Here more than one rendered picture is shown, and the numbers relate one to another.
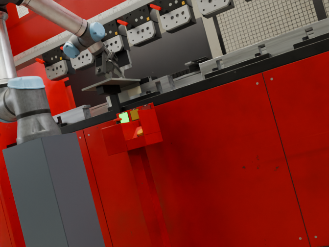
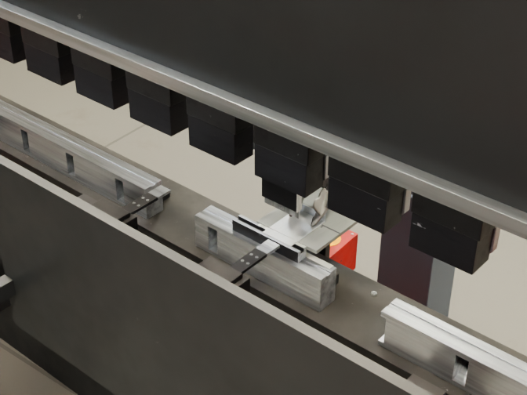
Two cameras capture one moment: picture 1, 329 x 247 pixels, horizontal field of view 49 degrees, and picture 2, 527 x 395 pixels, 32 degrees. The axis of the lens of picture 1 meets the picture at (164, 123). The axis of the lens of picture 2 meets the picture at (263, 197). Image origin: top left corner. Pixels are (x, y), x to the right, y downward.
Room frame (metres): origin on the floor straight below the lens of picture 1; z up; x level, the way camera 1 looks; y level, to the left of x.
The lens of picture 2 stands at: (3.62, 0.48, 2.26)
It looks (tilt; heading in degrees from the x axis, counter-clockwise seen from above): 34 degrees down; 193
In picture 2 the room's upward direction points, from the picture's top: straight up
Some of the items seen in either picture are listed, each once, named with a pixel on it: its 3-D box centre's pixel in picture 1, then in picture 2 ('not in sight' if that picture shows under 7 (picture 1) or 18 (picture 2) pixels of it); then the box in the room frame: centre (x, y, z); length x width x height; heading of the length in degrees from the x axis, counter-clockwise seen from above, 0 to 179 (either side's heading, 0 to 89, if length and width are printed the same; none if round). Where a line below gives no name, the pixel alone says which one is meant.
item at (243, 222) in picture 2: (134, 85); (268, 237); (1.92, 0.10, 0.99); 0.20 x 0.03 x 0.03; 63
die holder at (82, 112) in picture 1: (57, 123); (489, 374); (2.19, 0.62, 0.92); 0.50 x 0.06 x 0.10; 63
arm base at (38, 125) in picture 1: (36, 126); not in sight; (1.27, 0.44, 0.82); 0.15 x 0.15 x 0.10
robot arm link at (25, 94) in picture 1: (27, 95); not in sight; (1.27, 0.44, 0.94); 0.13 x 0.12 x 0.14; 49
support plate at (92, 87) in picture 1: (112, 85); (320, 212); (1.81, 0.20, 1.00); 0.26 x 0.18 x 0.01; 153
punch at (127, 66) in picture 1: (122, 61); (281, 193); (1.94, 0.13, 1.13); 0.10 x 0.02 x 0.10; 63
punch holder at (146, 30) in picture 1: (142, 26); (223, 116); (1.86, -0.02, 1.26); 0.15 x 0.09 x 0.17; 63
